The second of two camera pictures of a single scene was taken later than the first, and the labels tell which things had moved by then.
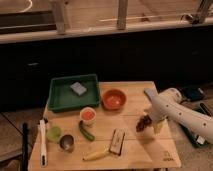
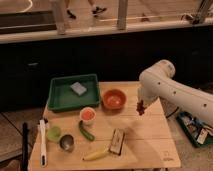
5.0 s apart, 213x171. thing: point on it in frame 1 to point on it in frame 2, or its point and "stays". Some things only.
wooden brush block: x=117 y=140 stays
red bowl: x=114 y=99 stays
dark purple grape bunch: x=143 y=122 to x=141 y=108
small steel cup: x=67 y=142 stays
